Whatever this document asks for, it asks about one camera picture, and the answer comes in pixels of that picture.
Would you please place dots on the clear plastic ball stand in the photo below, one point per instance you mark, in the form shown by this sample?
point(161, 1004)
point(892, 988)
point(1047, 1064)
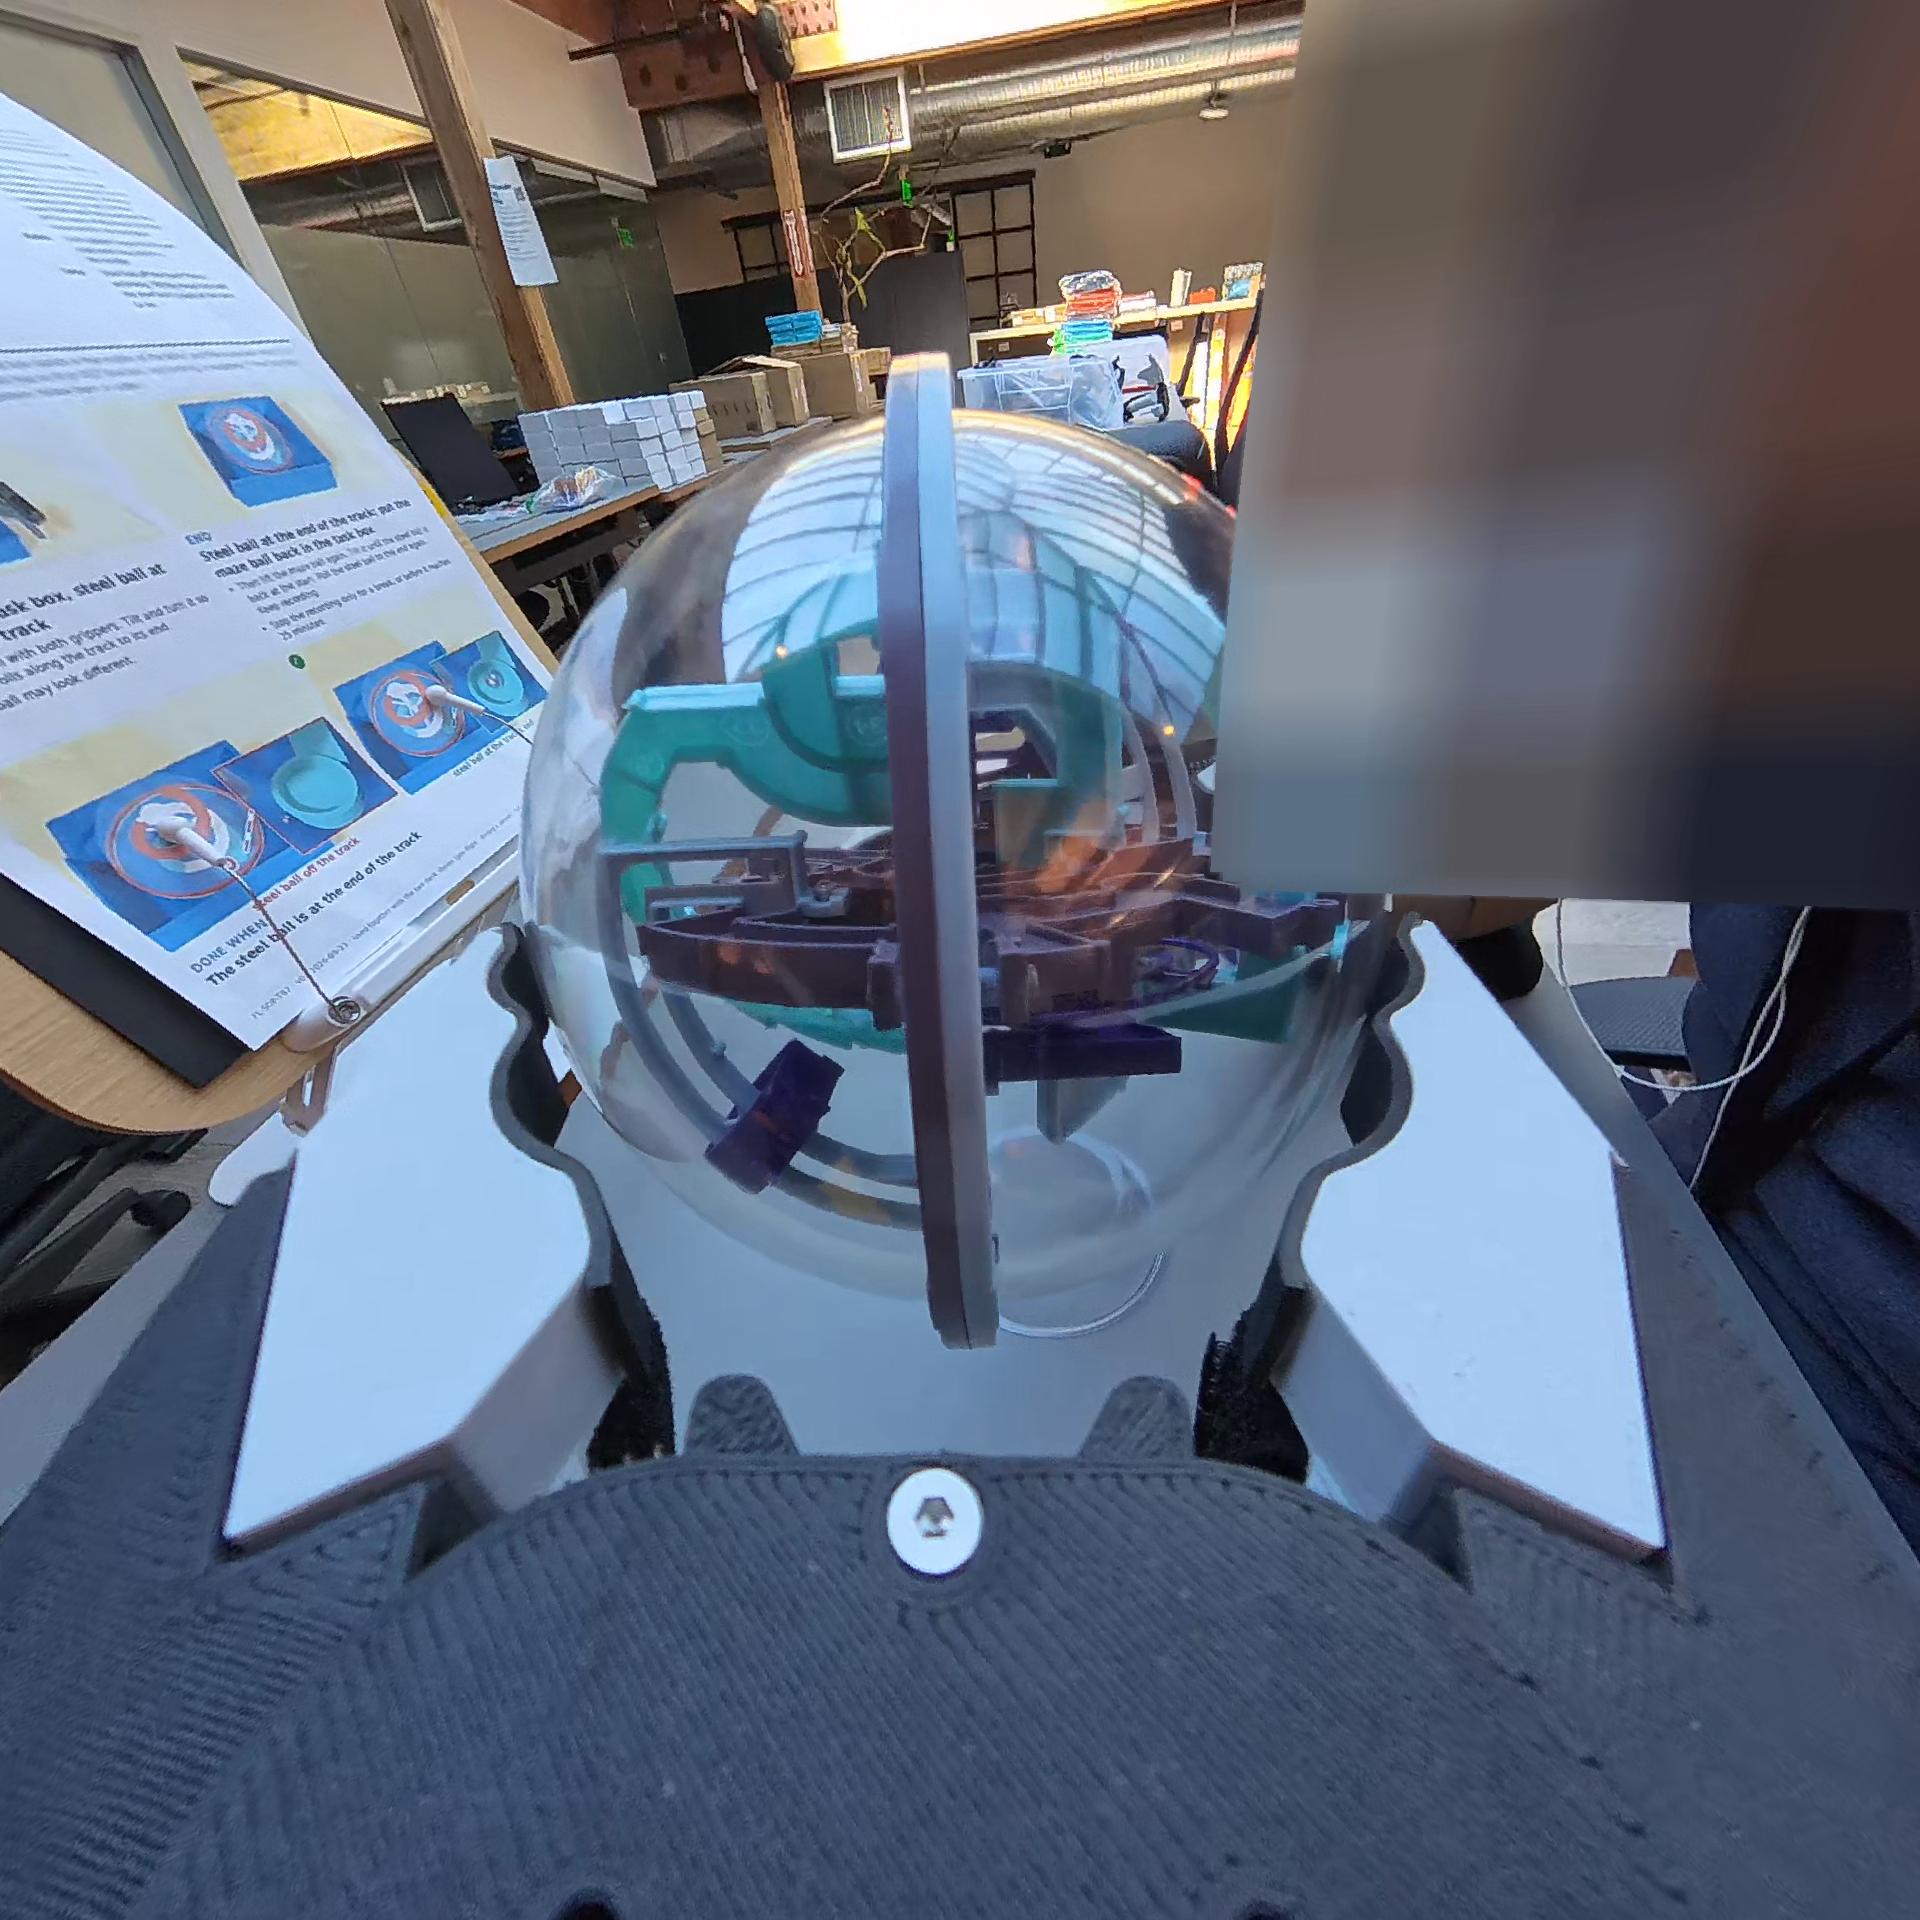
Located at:
point(1102, 1276)

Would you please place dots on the wooden edged office desk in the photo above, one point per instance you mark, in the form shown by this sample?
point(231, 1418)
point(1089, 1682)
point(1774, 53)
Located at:
point(571, 518)

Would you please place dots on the clear plastic maze ball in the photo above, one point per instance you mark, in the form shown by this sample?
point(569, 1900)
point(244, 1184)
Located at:
point(932, 840)

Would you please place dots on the stack of grey boxes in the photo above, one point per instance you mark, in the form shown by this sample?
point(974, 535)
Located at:
point(615, 435)

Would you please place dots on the cardboard box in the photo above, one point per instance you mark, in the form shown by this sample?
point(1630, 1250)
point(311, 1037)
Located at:
point(745, 399)
point(841, 383)

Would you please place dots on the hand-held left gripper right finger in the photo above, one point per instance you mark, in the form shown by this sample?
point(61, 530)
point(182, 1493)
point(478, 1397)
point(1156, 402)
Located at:
point(1484, 1306)

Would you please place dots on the white paper notice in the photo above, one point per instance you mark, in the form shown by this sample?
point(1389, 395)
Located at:
point(523, 222)

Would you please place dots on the printed instruction sheet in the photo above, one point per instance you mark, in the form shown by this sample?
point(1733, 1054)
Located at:
point(196, 599)

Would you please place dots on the black mesh office chair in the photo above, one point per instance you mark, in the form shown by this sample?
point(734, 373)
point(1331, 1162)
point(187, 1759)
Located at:
point(1642, 1021)

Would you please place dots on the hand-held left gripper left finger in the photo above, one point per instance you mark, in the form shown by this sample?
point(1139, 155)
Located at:
point(406, 1306)

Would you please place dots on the white wall vent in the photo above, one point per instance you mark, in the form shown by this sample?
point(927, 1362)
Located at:
point(868, 115)

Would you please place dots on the person's blue jeans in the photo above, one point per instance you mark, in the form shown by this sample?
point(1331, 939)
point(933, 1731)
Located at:
point(1829, 1202)

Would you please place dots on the clear plastic storage box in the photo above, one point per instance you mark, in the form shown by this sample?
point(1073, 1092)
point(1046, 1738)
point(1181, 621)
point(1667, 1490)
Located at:
point(1050, 395)

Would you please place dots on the silver ventilation duct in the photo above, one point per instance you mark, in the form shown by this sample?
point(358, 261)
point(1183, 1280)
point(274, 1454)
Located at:
point(1050, 83)

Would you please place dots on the white document stand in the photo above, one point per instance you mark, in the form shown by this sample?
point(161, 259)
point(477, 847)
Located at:
point(90, 1051)

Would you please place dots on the stack of colourful packets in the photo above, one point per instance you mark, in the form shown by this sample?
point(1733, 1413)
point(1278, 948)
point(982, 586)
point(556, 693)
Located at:
point(1089, 307)

